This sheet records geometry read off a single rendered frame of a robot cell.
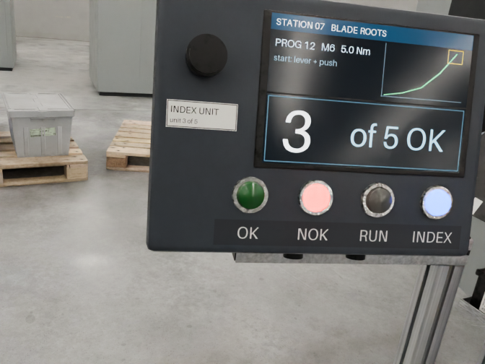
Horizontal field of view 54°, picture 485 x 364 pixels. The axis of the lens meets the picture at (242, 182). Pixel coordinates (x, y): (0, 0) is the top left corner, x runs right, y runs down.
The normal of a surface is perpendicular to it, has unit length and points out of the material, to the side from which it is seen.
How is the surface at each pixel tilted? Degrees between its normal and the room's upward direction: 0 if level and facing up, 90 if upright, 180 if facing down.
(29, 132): 96
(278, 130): 75
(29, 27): 90
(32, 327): 0
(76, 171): 90
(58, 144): 96
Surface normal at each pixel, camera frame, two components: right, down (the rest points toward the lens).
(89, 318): 0.11, -0.93
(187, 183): 0.18, 0.11
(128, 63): 0.37, 0.36
